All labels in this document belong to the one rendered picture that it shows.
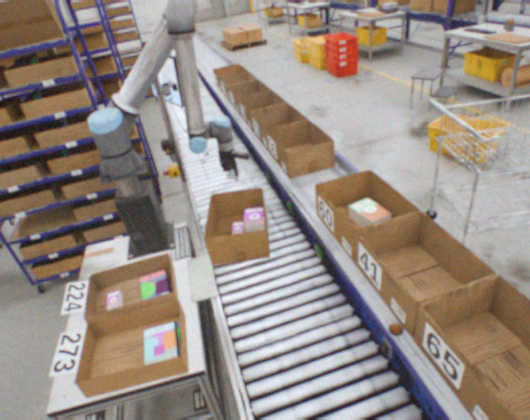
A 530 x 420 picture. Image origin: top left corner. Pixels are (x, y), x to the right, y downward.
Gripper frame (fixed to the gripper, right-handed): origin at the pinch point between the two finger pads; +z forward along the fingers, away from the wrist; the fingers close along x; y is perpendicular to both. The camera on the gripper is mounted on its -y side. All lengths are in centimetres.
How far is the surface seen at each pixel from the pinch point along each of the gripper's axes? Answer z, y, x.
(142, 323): 18, 62, 66
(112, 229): 55, 91, -77
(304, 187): 6.2, -33.0, 17.4
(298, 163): -2.3, -35.3, 4.9
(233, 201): 8.7, 5.6, 7.2
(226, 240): 5.2, 17.7, 44.2
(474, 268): -6, -55, 114
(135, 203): -10, 54, 15
